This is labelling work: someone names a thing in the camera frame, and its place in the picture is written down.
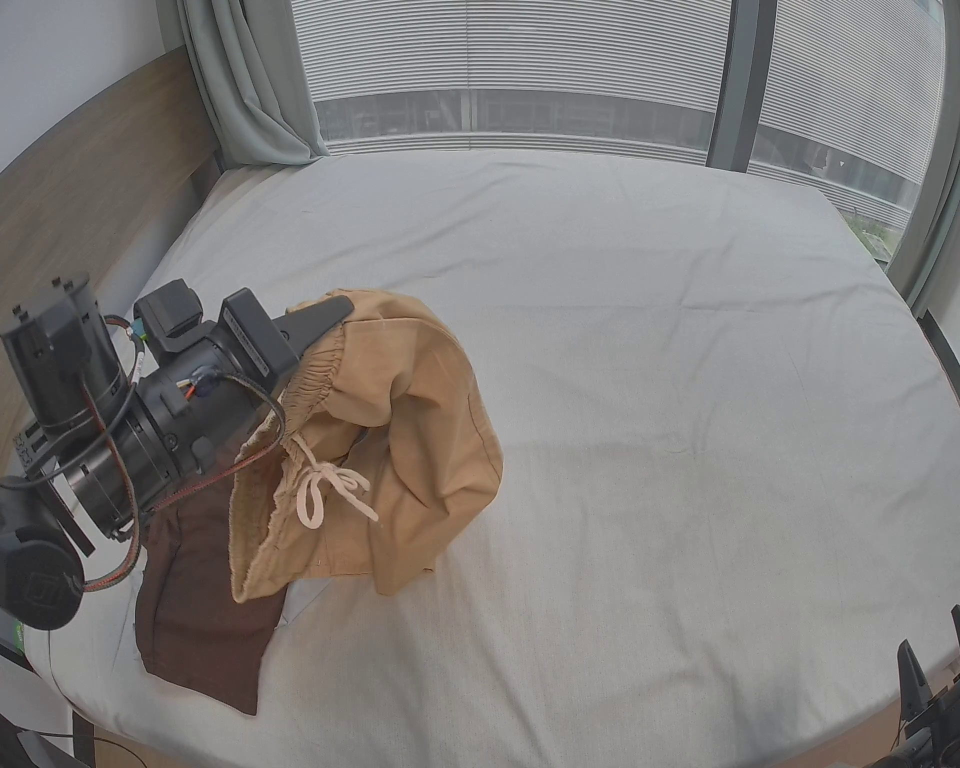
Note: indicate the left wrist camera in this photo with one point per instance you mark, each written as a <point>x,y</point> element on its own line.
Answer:
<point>172,315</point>

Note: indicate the bed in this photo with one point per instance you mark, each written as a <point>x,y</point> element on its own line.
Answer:
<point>600,375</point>

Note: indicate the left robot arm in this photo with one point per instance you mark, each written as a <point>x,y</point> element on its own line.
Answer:
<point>60,352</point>

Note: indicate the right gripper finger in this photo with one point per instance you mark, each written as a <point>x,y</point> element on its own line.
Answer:
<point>913,690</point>
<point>956,634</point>

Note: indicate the brown shorts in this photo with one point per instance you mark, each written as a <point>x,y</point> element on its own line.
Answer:
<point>202,622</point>

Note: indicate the grey-green curtain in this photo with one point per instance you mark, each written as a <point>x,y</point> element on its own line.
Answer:
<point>255,112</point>

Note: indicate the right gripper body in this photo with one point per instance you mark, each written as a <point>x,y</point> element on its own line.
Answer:
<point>937,739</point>

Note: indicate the tan shorts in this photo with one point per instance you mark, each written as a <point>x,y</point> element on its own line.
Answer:
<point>427,420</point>

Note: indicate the window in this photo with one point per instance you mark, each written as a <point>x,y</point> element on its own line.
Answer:
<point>525,67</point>

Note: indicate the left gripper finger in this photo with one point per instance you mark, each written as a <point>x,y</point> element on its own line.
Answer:
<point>307,330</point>

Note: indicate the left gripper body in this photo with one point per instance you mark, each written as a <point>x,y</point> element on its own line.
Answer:
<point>172,427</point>

